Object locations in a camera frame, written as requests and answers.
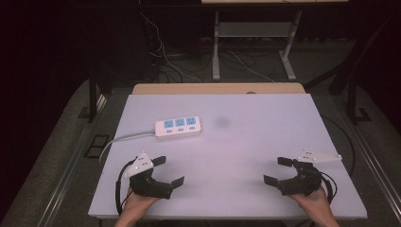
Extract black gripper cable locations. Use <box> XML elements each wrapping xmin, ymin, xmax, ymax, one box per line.
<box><xmin>114</xmin><ymin>158</ymin><xmax>137</xmax><ymax>218</ymax></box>
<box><xmin>317</xmin><ymin>170</ymin><xmax>339</xmax><ymax>205</ymax></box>

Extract dark stand leg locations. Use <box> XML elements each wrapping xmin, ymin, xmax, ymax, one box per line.
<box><xmin>345</xmin><ymin>75</ymin><xmax>374</xmax><ymax>125</ymax></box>
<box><xmin>78</xmin><ymin>67</ymin><xmax>109</xmax><ymax>124</ymax></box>

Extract person's left hand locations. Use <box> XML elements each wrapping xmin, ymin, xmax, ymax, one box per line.
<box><xmin>120</xmin><ymin>187</ymin><xmax>161</xmax><ymax>217</ymax></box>

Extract black floor cable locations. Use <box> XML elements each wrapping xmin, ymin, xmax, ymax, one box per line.
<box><xmin>321</xmin><ymin>114</ymin><xmax>357</xmax><ymax>178</ymax></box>

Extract grey metal stand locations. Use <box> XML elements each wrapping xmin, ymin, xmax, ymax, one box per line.
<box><xmin>211</xmin><ymin>10</ymin><xmax>303</xmax><ymax>82</ymax></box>

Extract aluminium floor rail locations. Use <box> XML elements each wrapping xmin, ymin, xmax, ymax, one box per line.
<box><xmin>349</xmin><ymin>122</ymin><xmax>401</xmax><ymax>223</ymax></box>
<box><xmin>37</xmin><ymin>94</ymin><xmax>109</xmax><ymax>227</ymax></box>

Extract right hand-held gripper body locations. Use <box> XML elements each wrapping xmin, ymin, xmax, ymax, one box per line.
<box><xmin>277</xmin><ymin>148</ymin><xmax>343</xmax><ymax>197</ymax></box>

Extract grey power strip cable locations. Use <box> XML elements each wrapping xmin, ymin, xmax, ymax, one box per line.
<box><xmin>98</xmin><ymin>131</ymin><xmax>157</xmax><ymax>165</ymax></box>

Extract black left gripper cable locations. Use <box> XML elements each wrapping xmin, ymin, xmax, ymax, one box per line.
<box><xmin>114</xmin><ymin>158</ymin><xmax>137</xmax><ymax>218</ymax></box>

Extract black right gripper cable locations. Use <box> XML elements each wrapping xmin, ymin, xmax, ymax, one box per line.
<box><xmin>317</xmin><ymin>170</ymin><xmax>339</xmax><ymax>205</ymax></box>

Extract black rectangular floor frame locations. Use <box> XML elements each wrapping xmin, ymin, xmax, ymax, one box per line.
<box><xmin>83</xmin><ymin>134</ymin><xmax>111</xmax><ymax>160</ymax></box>

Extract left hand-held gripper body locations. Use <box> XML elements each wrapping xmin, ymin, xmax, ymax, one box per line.
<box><xmin>123</xmin><ymin>151</ymin><xmax>174</xmax><ymax>201</ymax></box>

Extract thin white floor cable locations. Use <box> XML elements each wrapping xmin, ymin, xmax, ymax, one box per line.
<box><xmin>226</xmin><ymin>49</ymin><xmax>276</xmax><ymax>83</ymax></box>

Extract person's right hand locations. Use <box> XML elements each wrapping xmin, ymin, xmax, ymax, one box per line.
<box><xmin>288</xmin><ymin>187</ymin><xmax>330</xmax><ymax>216</ymax></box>

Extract white power strip blue sockets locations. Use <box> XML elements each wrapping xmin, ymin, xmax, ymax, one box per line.
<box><xmin>153</xmin><ymin>115</ymin><xmax>203</xmax><ymax>142</ymax></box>

